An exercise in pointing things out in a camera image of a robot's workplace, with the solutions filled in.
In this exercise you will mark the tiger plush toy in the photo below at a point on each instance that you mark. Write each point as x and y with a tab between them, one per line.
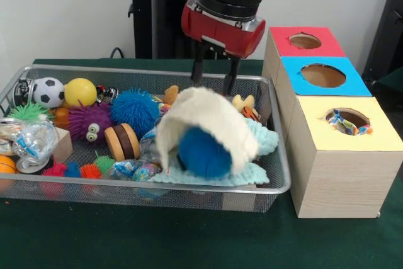
250	113

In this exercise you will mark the dark green side table cloth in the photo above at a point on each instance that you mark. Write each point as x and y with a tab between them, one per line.
390	83

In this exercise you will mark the brown teddy plush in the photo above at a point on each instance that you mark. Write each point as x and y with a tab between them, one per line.
171	94

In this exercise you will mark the light blue cloth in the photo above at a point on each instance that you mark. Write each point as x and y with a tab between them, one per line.
264	138

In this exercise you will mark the colourful knotted cloth toy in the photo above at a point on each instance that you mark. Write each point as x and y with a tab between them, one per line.
343	125

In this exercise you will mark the wooden burger toy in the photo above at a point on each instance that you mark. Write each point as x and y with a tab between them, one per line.
121	141

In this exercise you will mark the pink spiky ball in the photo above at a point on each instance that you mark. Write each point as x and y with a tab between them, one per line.
55	170

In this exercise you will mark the green spiky ball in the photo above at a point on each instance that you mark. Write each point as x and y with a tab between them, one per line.
26	112

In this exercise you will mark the globe print ball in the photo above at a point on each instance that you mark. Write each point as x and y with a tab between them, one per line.
144	171

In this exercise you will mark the small blue spiky ball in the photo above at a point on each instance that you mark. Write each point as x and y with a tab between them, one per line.
72	170

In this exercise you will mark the purple spiky monster toy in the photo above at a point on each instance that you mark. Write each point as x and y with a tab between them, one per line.
85	117

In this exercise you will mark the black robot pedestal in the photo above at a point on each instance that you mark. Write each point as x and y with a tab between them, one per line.
163	14

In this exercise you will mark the silver can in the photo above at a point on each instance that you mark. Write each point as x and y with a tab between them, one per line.
28	165

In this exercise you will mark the white ball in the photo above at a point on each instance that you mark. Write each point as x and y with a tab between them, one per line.
48	92

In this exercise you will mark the yellow ball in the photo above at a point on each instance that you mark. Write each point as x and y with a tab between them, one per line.
80	92

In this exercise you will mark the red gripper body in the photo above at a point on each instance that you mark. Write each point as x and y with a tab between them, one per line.
220	32

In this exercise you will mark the orange ball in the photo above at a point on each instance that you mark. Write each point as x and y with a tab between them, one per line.
6	164

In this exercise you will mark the clear packet with blue print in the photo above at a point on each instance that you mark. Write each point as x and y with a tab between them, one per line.
36	140

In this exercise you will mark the large blue spiky ball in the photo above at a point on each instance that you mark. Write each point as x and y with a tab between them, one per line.
135	111

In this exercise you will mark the yellow duck plush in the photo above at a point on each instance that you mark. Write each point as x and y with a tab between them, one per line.
242	102

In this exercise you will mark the shallow silver mesh bin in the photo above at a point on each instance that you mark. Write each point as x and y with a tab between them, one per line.
94	191

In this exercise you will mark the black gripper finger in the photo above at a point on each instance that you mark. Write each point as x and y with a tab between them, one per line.
197	70
230	80

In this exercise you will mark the wooden box with three holes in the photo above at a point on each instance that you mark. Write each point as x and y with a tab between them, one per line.
340	180

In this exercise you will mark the cream yellow cloth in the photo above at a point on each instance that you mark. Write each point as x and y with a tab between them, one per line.
214	114

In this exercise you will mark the dark blue fuzzy ball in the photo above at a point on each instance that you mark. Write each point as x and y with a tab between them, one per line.
204	155

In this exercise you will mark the wooden cube block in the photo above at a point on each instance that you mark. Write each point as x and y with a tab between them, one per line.
63	144

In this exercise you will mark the red spiky ball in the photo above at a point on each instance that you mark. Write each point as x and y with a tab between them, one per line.
90	171

